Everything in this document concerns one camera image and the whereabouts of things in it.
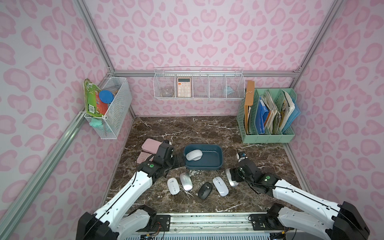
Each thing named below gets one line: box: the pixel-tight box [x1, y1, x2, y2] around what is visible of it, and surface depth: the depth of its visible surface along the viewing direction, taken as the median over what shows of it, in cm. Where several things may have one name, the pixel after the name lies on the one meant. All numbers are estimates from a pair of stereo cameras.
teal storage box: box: [184, 144, 224, 171], surface depth 98 cm
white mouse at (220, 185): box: [212, 176, 229, 197], surface depth 85 cm
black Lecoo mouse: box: [198, 182, 213, 200], surface depth 84 cm
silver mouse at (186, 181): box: [179, 172, 194, 192], surface depth 88 cm
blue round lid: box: [99, 90, 114, 104], surface depth 77 cm
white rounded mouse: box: [185, 149, 203, 161], surface depth 97 cm
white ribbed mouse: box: [167, 177, 180, 195], surface depth 85 cm
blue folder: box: [255, 96, 269, 134], surface depth 96 cm
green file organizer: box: [236, 87, 300, 143], surface depth 99 cm
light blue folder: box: [281, 100, 301, 133], surface depth 94 cm
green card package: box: [83, 78, 109, 117], surface depth 72 cm
